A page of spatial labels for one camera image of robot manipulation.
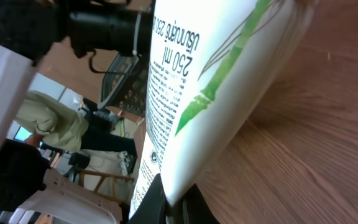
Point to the grey plastic mesh basket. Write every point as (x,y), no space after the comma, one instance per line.
(125,85)

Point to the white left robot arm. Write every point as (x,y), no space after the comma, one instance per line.
(28,29)

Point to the white tube with gold cap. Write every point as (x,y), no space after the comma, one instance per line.
(210,64)

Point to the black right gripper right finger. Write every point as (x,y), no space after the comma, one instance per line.
(195,210)

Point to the person in beige shirt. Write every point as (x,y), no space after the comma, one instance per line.
(57,125)

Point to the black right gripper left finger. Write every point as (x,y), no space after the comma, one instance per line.
(152,209)

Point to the wooden chair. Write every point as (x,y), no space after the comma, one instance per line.
(113,187)

